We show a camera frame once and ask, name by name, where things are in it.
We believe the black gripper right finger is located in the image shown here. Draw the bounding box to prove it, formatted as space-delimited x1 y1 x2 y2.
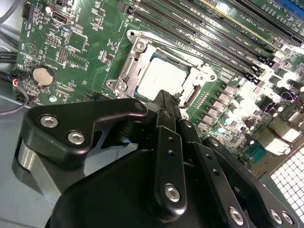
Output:
170 94 304 228

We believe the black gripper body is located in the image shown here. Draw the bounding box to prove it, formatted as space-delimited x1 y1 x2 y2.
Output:
45 147 225 228

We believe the silver CPU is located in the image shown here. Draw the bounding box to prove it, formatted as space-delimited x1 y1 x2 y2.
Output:
135 56 191 98

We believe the metal socket cover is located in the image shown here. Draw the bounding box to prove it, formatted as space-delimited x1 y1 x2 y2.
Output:
114 35 217 110

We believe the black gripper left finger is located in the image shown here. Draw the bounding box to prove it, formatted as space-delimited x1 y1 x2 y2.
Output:
11 89 189 216

